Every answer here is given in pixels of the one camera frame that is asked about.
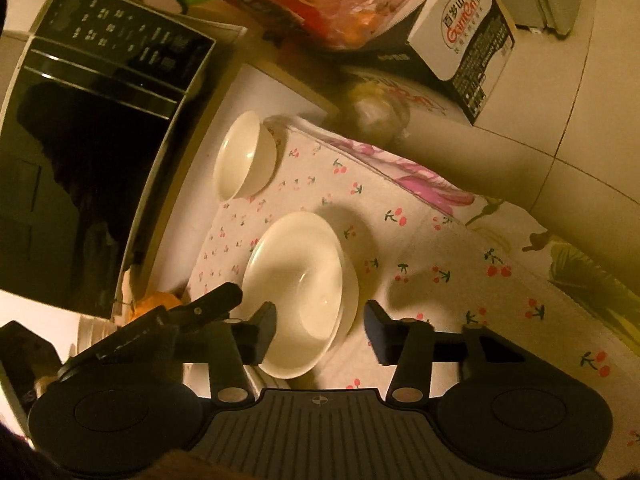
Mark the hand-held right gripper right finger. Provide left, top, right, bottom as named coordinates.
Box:
left=364, top=300, right=538, bottom=404

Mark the white and black carton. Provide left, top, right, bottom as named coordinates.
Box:
left=340, top=0, right=518, bottom=126

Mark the cream bowl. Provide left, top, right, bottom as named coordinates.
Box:
left=212, top=111, right=278, bottom=201
left=241, top=211, right=347, bottom=380

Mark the black microwave oven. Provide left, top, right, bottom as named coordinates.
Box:
left=0, top=0, right=216, bottom=318

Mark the purple floral cloth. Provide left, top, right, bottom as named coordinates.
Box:
left=295, top=115, right=640, bottom=341

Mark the large orange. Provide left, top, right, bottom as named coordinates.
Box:
left=129, top=290, right=184, bottom=325

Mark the plastic bag of oranges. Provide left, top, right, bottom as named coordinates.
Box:
left=270, top=0, right=441, bottom=51

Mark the crumpled clear plastic bag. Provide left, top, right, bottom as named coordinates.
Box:
left=349, top=80, right=412, bottom=146

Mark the cherry print tablecloth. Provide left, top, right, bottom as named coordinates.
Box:
left=185, top=115, right=640, bottom=480

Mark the white bag red print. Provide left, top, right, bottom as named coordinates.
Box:
left=342, top=65, right=478, bottom=123

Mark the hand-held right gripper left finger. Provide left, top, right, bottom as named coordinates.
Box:
left=175, top=302, right=277, bottom=404

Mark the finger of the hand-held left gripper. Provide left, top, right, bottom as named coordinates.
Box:
left=167, top=282, right=244, bottom=331

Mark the stack of white containers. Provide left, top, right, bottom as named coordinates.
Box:
left=75, top=314, right=121, bottom=358

